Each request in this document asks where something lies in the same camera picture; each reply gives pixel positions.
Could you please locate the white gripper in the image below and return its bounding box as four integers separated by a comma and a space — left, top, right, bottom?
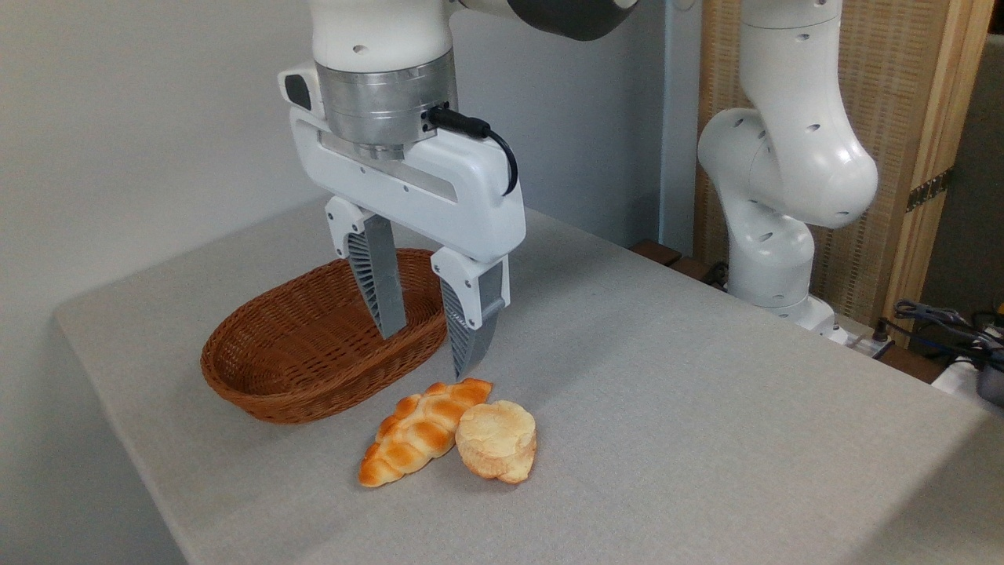
278, 63, 527, 380

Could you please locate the round pale bread bun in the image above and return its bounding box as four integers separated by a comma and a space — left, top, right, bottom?
455, 400, 538, 485

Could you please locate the braided golden bread loaf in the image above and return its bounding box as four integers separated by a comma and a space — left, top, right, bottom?
358, 378, 494, 488

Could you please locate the brown wicker oval basket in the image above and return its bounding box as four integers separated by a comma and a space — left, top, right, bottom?
201, 249, 448, 425

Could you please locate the dark brown wooden ledge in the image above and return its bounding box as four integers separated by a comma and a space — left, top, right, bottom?
630, 239, 730, 290

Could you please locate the wooden woven folding screen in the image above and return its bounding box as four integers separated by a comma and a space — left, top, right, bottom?
694, 0, 997, 346

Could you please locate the grey plastic container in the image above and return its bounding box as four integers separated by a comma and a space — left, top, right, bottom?
976, 363, 1004, 408

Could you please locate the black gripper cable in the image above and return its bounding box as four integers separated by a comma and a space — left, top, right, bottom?
424, 106, 520, 197

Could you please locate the bundle of dark cables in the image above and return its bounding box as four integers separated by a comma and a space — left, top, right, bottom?
893, 300, 1004, 363

